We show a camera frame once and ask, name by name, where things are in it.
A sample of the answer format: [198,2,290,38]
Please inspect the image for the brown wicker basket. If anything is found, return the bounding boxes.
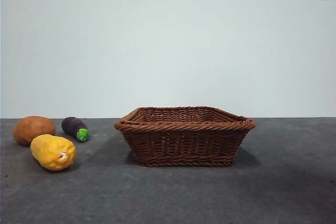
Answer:
[114,106,257,167]

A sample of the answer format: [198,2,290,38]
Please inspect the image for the purple eggplant with green stem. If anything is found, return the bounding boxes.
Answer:
[61,116,89,143]

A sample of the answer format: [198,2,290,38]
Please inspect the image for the bumpy yellow vegetable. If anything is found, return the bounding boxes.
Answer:
[29,134,76,172]

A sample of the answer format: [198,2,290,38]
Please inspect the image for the brown potato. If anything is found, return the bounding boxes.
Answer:
[13,115,56,146]

